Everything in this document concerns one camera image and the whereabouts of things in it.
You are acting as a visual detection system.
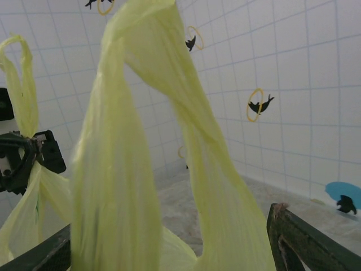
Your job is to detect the yellow avocado print plastic bag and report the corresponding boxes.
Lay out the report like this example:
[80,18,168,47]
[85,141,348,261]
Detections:
[0,0,276,271]

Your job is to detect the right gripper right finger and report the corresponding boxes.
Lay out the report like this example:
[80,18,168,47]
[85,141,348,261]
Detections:
[266,202,361,271]

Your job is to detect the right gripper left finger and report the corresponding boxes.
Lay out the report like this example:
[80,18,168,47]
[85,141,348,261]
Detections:
[0,224,72,271]

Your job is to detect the dolphin yellow ring sticker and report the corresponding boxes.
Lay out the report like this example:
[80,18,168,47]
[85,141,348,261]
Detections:
[85,0,116,15]
[246,88,276,123]
[184,25,204,53]
[177,146,190,169]

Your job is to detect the dolphin blue circle sticker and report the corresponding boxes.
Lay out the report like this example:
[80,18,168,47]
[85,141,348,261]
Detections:
[324,181,361,215]

